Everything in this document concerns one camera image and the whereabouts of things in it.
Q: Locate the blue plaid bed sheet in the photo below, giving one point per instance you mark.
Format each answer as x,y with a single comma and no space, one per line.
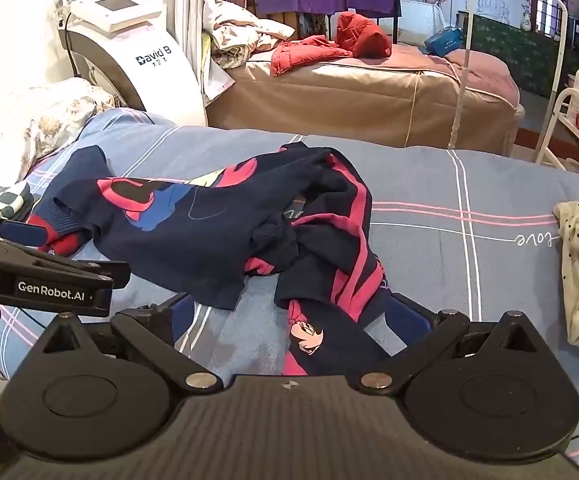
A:
469,185

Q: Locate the navy cartoon print sweatshirt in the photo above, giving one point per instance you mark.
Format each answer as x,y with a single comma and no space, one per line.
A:
179,220

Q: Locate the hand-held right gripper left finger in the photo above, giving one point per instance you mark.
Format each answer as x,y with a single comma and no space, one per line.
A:
182,310

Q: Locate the pile of pale bedding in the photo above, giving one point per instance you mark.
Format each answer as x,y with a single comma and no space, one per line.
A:
239,30

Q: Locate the red jacket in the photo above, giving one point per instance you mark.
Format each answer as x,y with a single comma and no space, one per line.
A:
299,55

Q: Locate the white hanging coat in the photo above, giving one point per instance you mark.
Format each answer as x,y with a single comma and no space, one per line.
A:
194,10

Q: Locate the navy pink-striped pants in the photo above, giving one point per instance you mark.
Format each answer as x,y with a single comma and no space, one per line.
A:
329,270

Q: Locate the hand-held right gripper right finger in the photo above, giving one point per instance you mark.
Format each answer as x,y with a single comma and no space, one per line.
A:
409,317

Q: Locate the white trolley cart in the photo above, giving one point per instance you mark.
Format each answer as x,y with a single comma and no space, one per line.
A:
562,105

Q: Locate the floral blanket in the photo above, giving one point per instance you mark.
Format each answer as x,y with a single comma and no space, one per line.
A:
29,125

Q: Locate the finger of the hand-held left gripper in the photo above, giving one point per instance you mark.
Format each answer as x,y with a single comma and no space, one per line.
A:
19,233

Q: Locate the green patterned panel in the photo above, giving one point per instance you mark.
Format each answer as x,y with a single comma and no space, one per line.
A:
514,55

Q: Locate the blue bag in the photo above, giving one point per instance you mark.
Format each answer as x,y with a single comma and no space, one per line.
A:
442,40

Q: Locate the white beauty machine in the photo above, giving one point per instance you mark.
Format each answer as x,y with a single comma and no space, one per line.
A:
119,15

